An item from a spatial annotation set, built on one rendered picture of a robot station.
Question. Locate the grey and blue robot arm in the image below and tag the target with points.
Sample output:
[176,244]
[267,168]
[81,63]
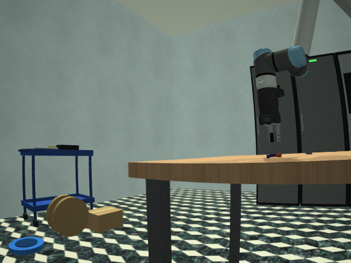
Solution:
[295,58]

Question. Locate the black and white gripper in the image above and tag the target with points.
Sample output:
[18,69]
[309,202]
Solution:
[268,103]

